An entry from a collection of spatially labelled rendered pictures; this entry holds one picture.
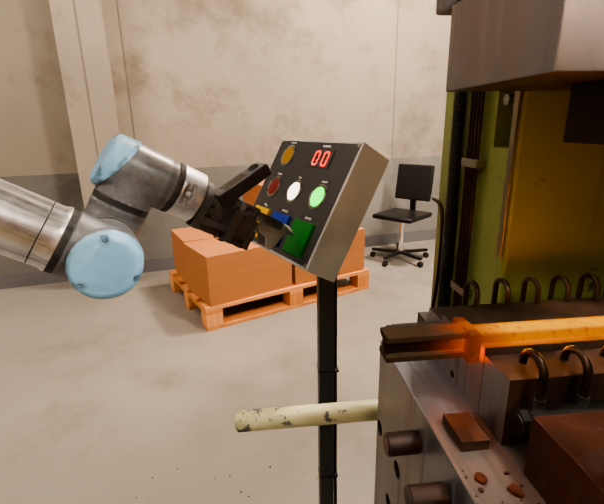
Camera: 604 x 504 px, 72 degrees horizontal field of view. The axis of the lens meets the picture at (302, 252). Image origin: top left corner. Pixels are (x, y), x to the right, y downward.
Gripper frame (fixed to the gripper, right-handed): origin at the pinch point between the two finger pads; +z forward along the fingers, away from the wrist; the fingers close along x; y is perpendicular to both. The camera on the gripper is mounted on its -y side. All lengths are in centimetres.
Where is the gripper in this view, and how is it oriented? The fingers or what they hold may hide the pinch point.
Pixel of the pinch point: (288, 229)
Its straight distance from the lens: 86.6
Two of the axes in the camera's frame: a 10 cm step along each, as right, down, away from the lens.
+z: 7.5, 3.4, 5.7
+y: -4.1, 9.1, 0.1
